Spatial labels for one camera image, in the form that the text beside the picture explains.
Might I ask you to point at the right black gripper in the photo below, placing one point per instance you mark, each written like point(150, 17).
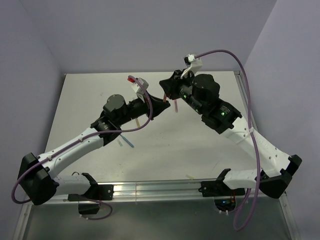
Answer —
point(170, 85)

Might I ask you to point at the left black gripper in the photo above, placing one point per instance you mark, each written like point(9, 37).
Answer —
point(159, 105)

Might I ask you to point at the pink pen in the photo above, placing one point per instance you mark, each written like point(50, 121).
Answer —
point(176, 106)

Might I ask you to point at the yellow pen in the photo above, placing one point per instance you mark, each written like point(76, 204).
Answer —
point(137, 122)

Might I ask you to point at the yellow pen cap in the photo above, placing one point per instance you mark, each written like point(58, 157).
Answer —
point(189, 177)

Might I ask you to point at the orange pen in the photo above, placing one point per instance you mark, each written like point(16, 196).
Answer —
point(164, 98)

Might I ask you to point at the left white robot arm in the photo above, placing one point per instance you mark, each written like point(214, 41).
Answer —
point(40, 177)

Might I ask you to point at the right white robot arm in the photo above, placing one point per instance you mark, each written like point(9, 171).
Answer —
point(276, 170)

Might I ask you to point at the blue pen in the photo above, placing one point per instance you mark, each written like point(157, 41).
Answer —
point(127, 141)

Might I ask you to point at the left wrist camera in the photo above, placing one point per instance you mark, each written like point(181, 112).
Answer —
point(139, 86)

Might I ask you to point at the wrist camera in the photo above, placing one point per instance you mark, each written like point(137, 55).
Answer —
point(139, 86)
point(193, 64)

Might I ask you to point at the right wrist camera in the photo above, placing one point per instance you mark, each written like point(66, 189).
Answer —
point(193, 64)

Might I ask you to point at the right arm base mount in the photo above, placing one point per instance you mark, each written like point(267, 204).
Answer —
point(224, 197)

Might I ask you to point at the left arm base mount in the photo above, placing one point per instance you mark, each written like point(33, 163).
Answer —
point(97, 194)

